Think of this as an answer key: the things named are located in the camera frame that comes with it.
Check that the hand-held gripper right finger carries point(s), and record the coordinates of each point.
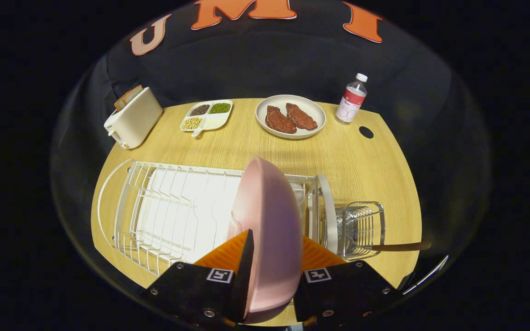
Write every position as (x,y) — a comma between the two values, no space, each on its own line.
(343,289)

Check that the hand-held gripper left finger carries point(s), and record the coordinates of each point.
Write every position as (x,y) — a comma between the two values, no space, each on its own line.
(245,276)

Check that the pink plate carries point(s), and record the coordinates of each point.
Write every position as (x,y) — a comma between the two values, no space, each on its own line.
(269,220)

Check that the white divided dish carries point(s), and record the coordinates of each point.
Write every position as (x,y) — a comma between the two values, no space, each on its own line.
(215,122)

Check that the beige round plate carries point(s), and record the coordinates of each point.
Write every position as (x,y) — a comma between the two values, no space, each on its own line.
(314,112)

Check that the brown meat piece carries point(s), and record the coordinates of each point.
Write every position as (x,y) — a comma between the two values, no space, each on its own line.
(302,117)
(279,120)

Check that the yellow beans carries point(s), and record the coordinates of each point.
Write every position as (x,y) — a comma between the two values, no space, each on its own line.
(192,123)

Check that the green beans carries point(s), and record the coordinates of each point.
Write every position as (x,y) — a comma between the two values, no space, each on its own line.
(220,108)

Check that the dark brown beans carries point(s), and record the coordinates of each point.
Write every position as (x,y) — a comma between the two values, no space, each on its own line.
(199,110)

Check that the clear bottle red label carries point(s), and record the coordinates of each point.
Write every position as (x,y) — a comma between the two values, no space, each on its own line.
(351,103)

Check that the white toaster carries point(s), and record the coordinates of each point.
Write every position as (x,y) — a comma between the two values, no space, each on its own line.
(136,118)

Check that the brown toast slice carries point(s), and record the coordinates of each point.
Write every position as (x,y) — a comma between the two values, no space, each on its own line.
(127,97)

